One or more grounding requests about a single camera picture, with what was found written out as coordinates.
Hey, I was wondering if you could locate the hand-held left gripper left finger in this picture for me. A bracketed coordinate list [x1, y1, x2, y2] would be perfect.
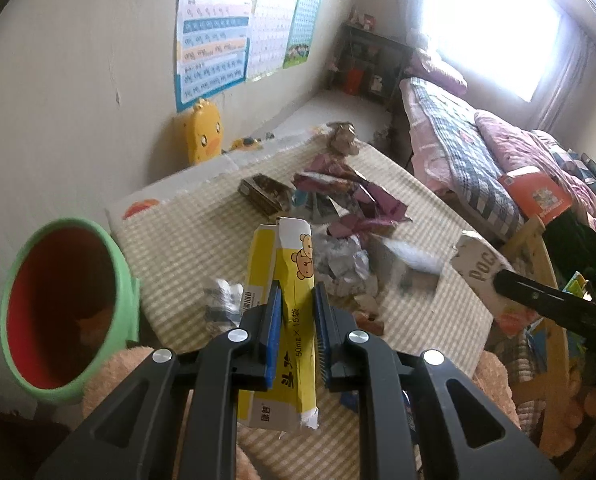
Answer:
[35, 280, 284, 480]

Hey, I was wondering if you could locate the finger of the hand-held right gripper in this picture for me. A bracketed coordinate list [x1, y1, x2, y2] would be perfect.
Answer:
[493, 269, 596, 348]

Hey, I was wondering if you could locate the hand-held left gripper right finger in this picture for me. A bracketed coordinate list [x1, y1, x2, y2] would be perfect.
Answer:
[312, 282, 561, 480]

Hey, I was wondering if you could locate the silver printed wrapper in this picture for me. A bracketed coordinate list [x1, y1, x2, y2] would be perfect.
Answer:
[201, 277, 246, 333]

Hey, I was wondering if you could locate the yellow bear print carton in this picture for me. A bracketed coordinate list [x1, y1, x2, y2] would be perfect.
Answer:
[237, 216, 320, 433]

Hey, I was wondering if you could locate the white torn snack box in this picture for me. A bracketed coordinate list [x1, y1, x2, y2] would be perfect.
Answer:
[450, 230, 516, 317]

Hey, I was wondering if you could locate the green bin with red liner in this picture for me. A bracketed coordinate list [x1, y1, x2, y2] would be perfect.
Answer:
[0, 217, 141, 405]

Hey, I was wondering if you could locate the yellow wooden chair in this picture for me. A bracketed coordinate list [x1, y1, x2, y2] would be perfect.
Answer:
[498, 217, 596, 411]

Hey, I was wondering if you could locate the brown crumpled wrapper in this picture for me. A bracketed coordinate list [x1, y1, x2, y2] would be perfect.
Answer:
[350, 294, 386, 336]

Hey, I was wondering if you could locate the dark cloth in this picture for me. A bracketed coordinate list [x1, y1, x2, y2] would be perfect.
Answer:
[548, 209, 596, 277]

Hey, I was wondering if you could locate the orange book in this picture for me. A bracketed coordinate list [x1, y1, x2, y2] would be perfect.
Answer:
[498, 166, 574, 220]

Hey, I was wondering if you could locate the grey foil wrapper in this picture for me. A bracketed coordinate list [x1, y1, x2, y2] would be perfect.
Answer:
[378, 237, 444, 295]

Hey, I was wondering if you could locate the torn purple packaging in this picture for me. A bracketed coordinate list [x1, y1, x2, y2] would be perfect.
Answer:
[292, 154, 414, 238]

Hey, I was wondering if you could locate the dark brown patterned box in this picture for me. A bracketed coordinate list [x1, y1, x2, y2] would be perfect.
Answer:
[238, 174, 295, 213]

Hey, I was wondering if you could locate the pink blanket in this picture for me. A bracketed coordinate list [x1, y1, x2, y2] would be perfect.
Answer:
[475, 110, 596, 246]

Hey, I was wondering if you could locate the small yellow toy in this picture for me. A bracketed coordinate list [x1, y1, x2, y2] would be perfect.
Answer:
[228, 135, 264, 153]

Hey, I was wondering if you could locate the brown crumpled bag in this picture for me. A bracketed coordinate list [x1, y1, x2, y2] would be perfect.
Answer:
[325, 121, 361, 157]

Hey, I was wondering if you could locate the yellow duck case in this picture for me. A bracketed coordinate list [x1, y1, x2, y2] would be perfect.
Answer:
[173, 99, 224, 166]

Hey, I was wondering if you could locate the pale curtain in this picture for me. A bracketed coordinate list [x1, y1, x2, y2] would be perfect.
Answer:
[528, 35, 596, 136]

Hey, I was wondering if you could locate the pink pillow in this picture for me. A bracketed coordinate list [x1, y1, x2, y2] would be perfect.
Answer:
[410, 47, 469, 95]

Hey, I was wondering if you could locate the dark storage shelf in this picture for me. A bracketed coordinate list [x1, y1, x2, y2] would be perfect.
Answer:
[328, 22, 414, 106]

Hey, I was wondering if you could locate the bright window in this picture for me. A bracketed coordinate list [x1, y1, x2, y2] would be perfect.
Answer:
[418, 0, 564, 103]

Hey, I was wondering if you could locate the blue striped wall chart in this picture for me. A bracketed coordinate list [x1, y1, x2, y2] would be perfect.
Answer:
[175, 0, 256, 113]

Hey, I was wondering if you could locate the teal wall chart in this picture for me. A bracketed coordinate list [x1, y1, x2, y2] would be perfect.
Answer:
[283, 0, 325, 70]

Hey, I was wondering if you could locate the white grid wall chart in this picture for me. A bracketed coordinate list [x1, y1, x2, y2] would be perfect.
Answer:
[245, 0, 304, 83]

